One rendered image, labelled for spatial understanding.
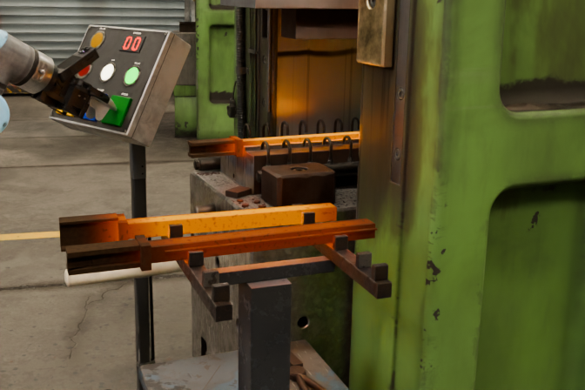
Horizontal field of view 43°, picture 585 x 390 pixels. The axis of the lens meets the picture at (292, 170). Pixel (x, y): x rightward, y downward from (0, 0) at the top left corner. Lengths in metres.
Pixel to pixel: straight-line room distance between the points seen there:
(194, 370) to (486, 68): 0.67
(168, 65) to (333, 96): 0.41
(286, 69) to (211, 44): 4.71
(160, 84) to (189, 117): 4.85
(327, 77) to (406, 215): 0.61
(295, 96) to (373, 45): 0.52
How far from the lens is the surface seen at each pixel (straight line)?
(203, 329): 1.69
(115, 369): 2.78
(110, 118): 1.88
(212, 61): 6.44
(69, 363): 2.86
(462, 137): 1.17
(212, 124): 6.46
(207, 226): 1.14
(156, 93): 1.87
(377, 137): 1.30
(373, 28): 1.26
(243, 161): 1.51
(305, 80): 1.76
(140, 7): 9.45
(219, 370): 1.27
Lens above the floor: 1.31
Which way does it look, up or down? 14 degrees down
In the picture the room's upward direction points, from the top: 1 degrees clockwise
